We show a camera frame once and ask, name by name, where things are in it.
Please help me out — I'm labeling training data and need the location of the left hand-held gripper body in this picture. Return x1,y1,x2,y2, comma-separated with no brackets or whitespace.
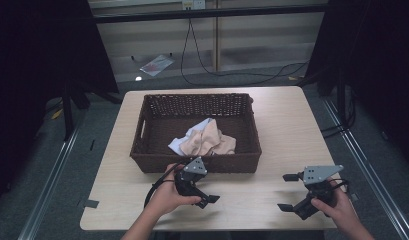
174,157,208,198

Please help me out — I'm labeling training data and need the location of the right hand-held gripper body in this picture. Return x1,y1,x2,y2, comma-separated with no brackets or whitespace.
293,164,345,221

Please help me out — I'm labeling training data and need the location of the white cloth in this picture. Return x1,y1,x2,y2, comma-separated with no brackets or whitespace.
167,117,214,157

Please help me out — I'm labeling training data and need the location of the beige cloth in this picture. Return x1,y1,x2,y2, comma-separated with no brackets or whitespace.
179,118,237,157

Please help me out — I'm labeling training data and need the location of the brown wicker basket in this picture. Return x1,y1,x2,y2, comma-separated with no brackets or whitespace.
129,92,263,175

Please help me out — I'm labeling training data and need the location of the person's left hand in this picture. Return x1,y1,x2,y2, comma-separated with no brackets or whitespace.
145,162,203,218

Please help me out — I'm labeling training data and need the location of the person's right hand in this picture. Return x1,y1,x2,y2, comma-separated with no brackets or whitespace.
311,179,358,233

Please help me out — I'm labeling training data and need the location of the black tape piece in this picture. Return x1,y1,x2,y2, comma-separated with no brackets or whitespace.
83,198,100,210

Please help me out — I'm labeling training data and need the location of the clear plastic bag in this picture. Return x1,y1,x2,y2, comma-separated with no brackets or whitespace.
139,54,176,78

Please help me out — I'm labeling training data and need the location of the black curtain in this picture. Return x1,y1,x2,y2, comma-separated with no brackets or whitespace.
303,0,409,169
0,0,120,209

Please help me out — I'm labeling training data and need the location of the black metal stand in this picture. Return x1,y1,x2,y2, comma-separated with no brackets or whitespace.
60,89,92,142

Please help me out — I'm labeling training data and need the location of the black horizontal bar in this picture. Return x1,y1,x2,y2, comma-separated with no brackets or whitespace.
92,3,329,25

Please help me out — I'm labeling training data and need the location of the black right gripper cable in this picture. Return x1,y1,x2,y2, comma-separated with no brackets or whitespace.
328,178,350,194

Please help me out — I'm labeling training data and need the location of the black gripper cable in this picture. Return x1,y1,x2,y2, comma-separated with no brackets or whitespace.
143,161,190,208
328,178,350,194

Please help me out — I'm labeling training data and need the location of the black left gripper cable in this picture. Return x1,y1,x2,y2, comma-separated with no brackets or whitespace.
143,161,190,208

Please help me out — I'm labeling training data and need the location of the metal floor rail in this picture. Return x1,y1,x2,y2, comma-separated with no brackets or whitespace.
17,128,80,240
321,97,409,240

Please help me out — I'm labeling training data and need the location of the black cable bundle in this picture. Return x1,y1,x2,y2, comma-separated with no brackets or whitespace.
319,88,358,139

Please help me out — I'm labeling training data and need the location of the long black floor cable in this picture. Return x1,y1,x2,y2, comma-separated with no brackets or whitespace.
179,18,310,87

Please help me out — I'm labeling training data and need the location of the wooden wall post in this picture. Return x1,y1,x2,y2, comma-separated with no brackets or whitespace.
213,0,224,73

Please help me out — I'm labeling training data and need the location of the white wall outlet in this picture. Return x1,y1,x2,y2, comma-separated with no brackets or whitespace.
181,0,207,11

